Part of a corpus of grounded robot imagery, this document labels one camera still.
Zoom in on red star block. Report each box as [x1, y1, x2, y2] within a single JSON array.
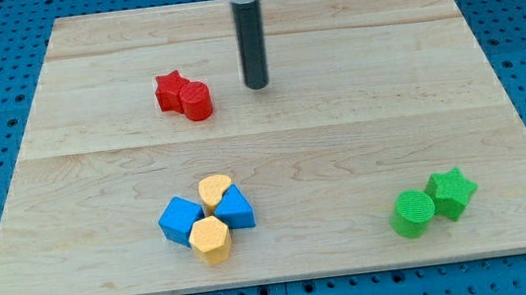
[[154, 70, 188, 114]]

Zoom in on green cylinder block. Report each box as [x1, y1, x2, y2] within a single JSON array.
[[390, 189, 436, 239]]

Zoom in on wooden board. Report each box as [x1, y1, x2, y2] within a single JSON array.
[[0, 0, 526, 295]]

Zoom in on yellow heart block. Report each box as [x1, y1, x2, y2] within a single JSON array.
[[198, 174, 232, 216]]

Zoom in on blue triangle block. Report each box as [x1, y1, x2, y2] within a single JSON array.
[[214, 184, 256, 229]]

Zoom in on green star block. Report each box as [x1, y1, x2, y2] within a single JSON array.
[[424, 167, 478, 221]]

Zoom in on blue cube block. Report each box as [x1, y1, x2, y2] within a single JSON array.
[[158, 196, 204, 247]]

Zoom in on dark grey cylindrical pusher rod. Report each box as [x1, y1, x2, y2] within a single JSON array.
[[231, 0, 269, 90]]

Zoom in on yellow hexagon block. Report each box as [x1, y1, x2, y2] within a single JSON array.
[[189, 216, 232, 265]]

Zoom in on red cylinder block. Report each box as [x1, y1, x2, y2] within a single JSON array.
[[180, 81, 213, 121]]

